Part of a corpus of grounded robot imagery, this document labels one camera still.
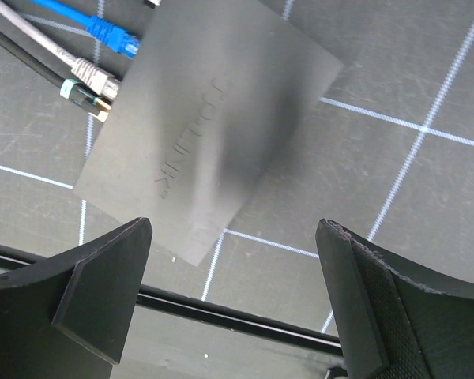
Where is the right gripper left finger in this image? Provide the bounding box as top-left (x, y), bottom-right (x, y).
top-left (0, 218), bottom-right (152, 378)

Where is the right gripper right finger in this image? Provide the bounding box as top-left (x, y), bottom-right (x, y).
top-left (315, 219), bottom-right (474, 378)

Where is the black braided cable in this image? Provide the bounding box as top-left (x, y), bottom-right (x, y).
top-left (0, 19), bottom-right (112, 123)

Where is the blue ethernet cable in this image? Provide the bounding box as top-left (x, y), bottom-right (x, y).
top-left (33, 0), bottom-right (140, 59)

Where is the grey ethernet cable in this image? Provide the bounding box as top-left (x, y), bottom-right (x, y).
top-left (0, 0), bottom-right (122, 99)

